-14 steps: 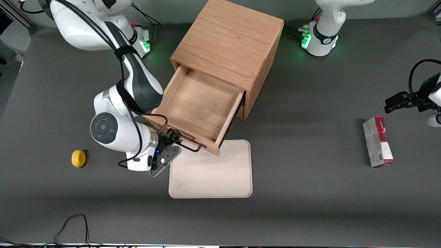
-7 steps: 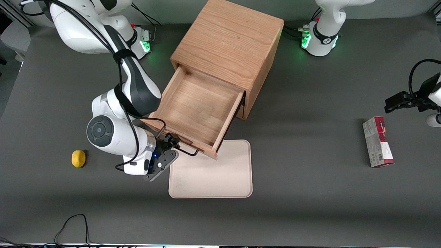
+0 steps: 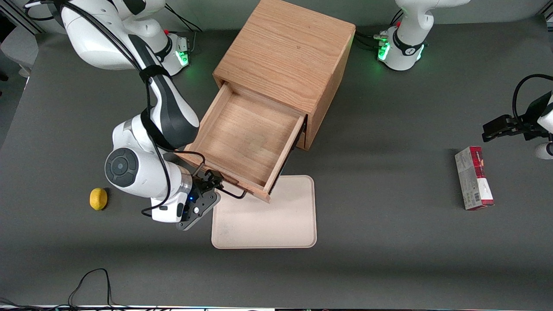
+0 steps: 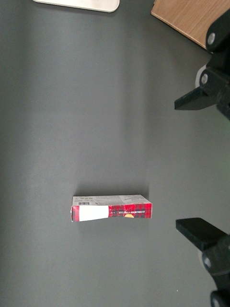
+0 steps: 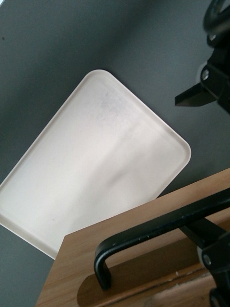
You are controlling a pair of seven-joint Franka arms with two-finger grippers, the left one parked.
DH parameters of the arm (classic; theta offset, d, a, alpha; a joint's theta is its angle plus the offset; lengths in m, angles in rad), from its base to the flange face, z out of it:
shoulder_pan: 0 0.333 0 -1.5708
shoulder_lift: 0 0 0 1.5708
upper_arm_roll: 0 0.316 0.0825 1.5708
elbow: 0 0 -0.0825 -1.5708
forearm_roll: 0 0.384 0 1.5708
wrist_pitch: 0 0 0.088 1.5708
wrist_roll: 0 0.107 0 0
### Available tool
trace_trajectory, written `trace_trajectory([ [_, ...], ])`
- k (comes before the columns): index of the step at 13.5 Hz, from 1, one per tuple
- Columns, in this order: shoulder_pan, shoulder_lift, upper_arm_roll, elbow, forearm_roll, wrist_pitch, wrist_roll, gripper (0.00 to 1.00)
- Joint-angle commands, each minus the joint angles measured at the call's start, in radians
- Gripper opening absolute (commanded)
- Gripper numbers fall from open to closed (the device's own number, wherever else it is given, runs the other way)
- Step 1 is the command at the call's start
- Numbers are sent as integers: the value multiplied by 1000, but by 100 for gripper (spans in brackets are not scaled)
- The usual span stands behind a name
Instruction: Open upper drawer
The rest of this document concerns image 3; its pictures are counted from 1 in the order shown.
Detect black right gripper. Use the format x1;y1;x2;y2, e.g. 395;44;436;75
189;169;227;203

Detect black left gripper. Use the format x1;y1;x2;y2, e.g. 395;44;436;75
482;92;553;143

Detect black wire drawer handle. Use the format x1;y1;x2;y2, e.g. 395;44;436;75
215;175;248;200

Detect wooden drawer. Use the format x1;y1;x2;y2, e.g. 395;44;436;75
175;82;308;203

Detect oak wooden drawer cabinet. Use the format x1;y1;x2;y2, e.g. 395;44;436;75
213;0;357;151

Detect red plaid cardboard box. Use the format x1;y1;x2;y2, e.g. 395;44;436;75
454;146;495;211

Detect beige rectangular tray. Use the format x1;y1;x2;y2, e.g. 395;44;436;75
211;175;317;249

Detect yellow lemon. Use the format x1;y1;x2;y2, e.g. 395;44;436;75
89;187;108;211

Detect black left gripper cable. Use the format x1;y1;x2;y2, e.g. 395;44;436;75
512;73;553;126

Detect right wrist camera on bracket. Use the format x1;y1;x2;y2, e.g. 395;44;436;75
176;191;220;231

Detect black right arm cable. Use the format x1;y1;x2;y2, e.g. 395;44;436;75
24;0;206;216

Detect black looped cable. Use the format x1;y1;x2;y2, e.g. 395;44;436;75
0;268;130;311

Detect black right arm base cables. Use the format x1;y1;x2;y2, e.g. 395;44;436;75
164;5;203;57

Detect black arm base cables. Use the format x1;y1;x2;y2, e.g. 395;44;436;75
354;10;404;50
164;5;203;57

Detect black left arm base cables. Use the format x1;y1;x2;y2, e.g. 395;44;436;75
354;10;404;50

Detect aluminium frame rail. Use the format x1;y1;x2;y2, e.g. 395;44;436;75
0;0;46;34

